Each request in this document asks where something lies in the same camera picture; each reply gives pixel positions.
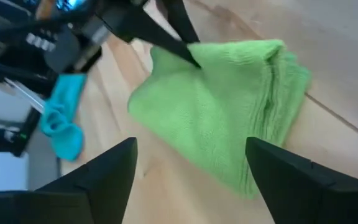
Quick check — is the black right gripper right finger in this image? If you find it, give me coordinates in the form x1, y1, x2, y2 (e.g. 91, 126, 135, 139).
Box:
246, 136, 358, 224

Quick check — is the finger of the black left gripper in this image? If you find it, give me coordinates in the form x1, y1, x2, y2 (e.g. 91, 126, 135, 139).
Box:
157, 0, 200, 44
99, 0, 201, 68

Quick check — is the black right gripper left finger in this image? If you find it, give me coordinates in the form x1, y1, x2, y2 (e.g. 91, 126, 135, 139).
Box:
37, 136, 139, 224

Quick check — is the teal microfiber towel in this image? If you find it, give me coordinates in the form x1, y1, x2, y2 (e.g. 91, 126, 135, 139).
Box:
39, 73, 88, 162

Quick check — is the green microfiber towel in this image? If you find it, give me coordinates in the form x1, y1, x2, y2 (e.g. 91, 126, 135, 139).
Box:
127, 39, 312, 200

